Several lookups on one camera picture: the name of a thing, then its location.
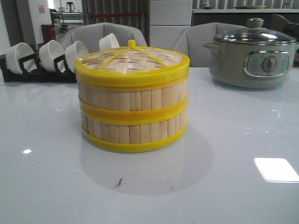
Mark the bamboo steamer lid yellow rim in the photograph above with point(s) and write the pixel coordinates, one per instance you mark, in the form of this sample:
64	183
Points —
132	68

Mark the bamboo steamer basket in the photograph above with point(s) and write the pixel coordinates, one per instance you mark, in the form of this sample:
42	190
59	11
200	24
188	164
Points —
133	104
135	138

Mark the white bowl right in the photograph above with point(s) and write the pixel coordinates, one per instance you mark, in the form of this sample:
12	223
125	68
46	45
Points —
108	42

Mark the white bowl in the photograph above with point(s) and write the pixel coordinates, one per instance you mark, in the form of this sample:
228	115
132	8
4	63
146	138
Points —
14	53
108	42
47	54
74	52

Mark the grey chair right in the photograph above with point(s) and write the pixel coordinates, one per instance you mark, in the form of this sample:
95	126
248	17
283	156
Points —
190	41

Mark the grey chair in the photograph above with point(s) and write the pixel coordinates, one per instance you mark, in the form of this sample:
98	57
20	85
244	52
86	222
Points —
90	35
190	41

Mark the white cabinet background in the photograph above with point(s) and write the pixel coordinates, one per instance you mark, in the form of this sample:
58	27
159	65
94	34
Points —
167	18

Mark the grey chair left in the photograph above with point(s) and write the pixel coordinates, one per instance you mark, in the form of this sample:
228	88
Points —
90	35

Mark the grey-green electric cooking pot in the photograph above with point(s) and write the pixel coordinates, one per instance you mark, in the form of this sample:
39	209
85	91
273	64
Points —
251	65

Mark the black bowl rack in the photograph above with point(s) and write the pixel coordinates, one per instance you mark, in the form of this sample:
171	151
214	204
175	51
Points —
62	72

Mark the red fire extinguisher box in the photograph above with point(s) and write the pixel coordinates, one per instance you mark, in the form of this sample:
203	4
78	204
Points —
48	32

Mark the glass pot lid with knob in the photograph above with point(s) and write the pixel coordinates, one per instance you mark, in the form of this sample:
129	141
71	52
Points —
254	33

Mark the white bowl far left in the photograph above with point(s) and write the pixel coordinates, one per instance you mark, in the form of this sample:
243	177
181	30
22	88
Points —
14	53

